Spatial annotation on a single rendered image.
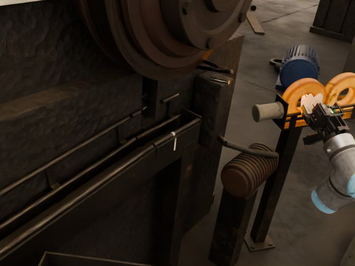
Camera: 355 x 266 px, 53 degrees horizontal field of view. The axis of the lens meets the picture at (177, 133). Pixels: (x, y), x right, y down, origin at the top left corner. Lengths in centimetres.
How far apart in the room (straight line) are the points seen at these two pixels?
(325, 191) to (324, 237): 70
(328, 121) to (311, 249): 76
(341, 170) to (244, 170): 29
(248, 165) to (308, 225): 74
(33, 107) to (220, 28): 42
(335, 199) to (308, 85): 37
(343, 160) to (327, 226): 84
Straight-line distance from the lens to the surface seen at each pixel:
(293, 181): 209
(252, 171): 120
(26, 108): 75
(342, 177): 110
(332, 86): 132
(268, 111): 121
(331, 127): 116
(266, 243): 169
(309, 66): 291
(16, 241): 76
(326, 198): 117
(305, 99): 125
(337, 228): 192
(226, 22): 82
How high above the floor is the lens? 123
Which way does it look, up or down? 33 degrees down
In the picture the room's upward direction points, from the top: 6 degrees clockwise
